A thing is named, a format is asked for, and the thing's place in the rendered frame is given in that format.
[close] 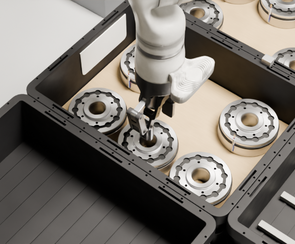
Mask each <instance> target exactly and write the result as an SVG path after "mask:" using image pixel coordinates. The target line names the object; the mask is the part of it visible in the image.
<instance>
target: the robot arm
mask: <svg viewBox="0 0 295 244"><path fill-rule="evenodd" d="M128 1H129V3H130V6H131V8H132V10H133V13H134V17H135V22H136V46H135V82H136V84H137V86H138V88H139V90H140V96H139V103H138V105H137V106H136V107H135V108H131V107H129V108H128V110H127V112H126V114H127V117H128V121H129V125H130V128H132V129H134V130H135V131H137V132H139V133H140V136H141V137H142V138H144V139H145V140H148V141H151V140H152V139H153V136H154V126H153V125H154V122H155V119H156V118H158V117H159V114H160V112H161V109H162V113H163V114H165V115H167V116H168V117H170V118H172V117H173V116H174V111H175V103H178V104H182V103H185V102H186V101H187V100H189V99H190V98H191V97H192V96H193V94H194V93H195V92H196V91H197V90H198V89H199V88H200V87H201V86H202V85H203V84H204V82H205V81H206V80H207V79H208V78H209V77H210V75H211V74H212V73H213V71H214V65H215V61H214V60H213V59H212V58H210V57H208V56H202V57H198V58H194V59H186V58H185V46H184V40H185V29H186V18H185V14H184V12H183V10H182V9H181V8H180V7H179V6H178V5H177V4H181V3H187V2H191V1H193V0H128ZM153 110H155V111H153ZM146 116H147V117H148V118H149V121H148V120H146V119H145V117H146Z"/></svg>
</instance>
